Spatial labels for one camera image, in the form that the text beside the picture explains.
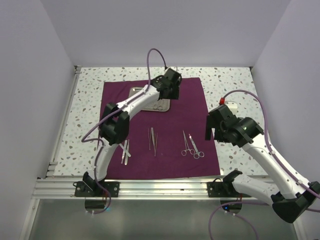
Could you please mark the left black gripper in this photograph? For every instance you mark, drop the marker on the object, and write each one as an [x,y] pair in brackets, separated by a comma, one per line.
[175,94]

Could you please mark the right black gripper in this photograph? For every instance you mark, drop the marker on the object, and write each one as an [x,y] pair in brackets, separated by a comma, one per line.
[210,124]

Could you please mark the steel instrument tray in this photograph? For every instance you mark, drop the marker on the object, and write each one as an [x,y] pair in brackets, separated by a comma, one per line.
[162,105]

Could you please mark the steel needle holder clamp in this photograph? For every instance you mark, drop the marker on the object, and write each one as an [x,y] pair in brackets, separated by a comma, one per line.
[197,154]

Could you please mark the steel hemostat clamp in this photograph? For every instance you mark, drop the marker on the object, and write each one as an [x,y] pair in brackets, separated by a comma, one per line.
[187,149]

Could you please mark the purple cloth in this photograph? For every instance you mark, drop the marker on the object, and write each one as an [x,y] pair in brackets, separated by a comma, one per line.
[188,113]

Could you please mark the pointed steel tweezers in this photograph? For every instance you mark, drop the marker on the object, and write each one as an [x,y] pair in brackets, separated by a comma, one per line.
[151,137]
[155,141]

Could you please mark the steel serrated forceps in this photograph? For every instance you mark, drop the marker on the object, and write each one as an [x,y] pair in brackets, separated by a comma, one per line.
[122,145]

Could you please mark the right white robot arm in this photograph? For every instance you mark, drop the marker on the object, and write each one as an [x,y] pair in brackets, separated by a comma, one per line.
[290,194]

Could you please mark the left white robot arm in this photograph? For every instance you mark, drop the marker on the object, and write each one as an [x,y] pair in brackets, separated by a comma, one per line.
[114,126]

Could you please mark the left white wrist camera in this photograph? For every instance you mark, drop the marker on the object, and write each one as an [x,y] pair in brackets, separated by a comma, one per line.
[174,68]

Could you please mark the right wrist camera red cap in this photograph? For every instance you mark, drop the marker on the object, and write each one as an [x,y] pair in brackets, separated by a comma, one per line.
[233,107]

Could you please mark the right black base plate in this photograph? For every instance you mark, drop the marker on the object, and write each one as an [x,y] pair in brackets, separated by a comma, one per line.
[220,189]

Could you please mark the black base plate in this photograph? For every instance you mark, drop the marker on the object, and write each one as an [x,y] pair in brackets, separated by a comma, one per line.
[82,190]
[220,189]

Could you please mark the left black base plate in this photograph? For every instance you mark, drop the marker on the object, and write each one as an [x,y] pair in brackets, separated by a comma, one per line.
[82,190]

